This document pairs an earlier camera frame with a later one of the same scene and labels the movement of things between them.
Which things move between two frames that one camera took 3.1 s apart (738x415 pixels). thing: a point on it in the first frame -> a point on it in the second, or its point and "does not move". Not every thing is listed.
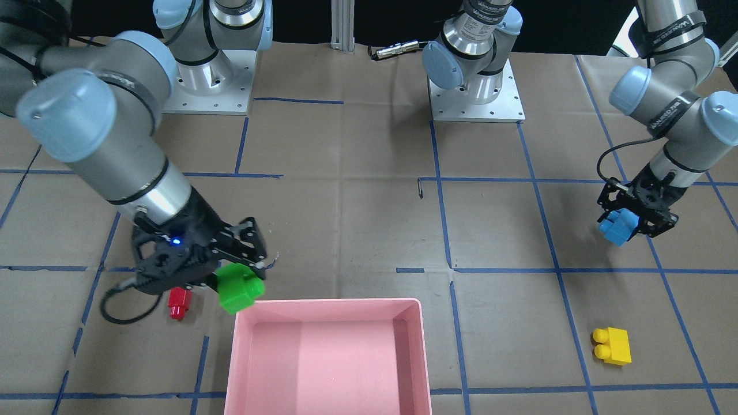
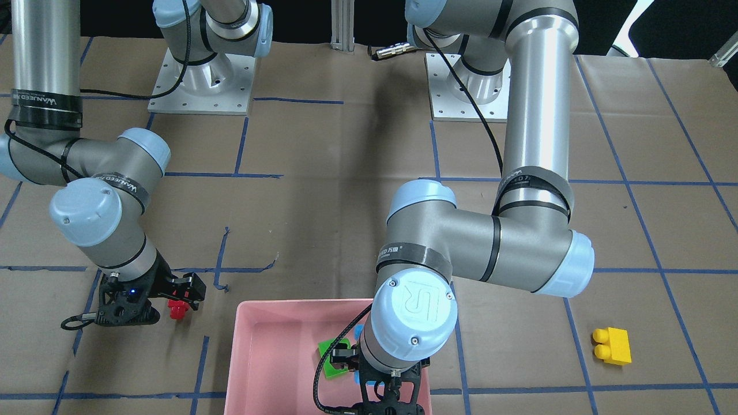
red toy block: (179, 300) does not move
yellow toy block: (612, 346) does not move
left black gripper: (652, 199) -> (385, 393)
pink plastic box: (328, 357) does not move
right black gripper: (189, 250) -> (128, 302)
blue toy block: (620, 226) -> (357, 331)
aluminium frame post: (342, 18) does not move
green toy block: (237, 292) -> (323, 346)
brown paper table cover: (492, 225) does not move
